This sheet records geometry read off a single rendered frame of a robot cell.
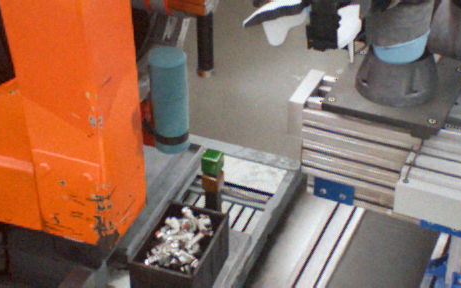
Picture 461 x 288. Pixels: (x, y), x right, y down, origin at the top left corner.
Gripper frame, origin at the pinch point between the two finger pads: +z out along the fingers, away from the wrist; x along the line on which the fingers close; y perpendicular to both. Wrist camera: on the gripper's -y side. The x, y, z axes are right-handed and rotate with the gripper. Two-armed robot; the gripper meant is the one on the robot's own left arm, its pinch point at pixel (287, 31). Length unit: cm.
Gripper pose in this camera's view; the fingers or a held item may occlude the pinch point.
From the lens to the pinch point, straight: 118.1
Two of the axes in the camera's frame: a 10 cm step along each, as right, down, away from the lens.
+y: 1.1, 8.5, 5.2
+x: -7.7, -2.6, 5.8
